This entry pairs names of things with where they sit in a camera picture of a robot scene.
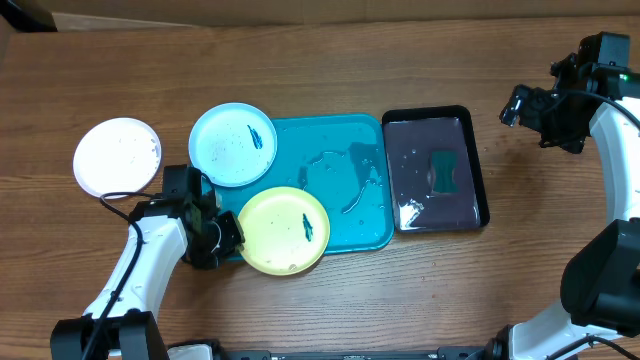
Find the yellow plate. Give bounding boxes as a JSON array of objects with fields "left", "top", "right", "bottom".
[{"left": 238, "top": 186, "right": 330, "bottom": 276}]

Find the light blue plate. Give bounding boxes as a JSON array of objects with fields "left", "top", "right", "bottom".
[{"left": 188, "top": 102, "right": 278, "bottom": 187}]

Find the white plate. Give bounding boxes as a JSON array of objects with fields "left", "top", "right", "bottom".
[{"left": 72, "top": 117, "right": 162, "bottom": 197}]

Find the green sponge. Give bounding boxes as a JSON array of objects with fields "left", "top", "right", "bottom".
[{"left": 431, "top": 150, "right": 458, "bottom": 194}]

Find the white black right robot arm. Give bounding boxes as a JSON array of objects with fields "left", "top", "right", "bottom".
[{"left": 473, "top": 54, "right": 639, "bottom": 359}]

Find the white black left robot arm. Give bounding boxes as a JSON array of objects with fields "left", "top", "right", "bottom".
[{"left": 50, "top": 195, "right": 244, "bottom": 360}]

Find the teal plastic tray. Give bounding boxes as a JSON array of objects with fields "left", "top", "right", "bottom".
[{"left": 216, "top": 114, "right": 394, "bottom": 255}]

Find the black plastic tray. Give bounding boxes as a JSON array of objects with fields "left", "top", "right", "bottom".
[{"left": 382, "top": 105, "right": 490, "bottom": 233}]

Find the brown cardboard backdrop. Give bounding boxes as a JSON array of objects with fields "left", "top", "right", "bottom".
[{"left": 0, "top": 0, "right": 640, "bottom": 34}]

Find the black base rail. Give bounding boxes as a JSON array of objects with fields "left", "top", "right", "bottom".
[{"left": 167, "top": 339, "right": 501, "bottom": 360}]

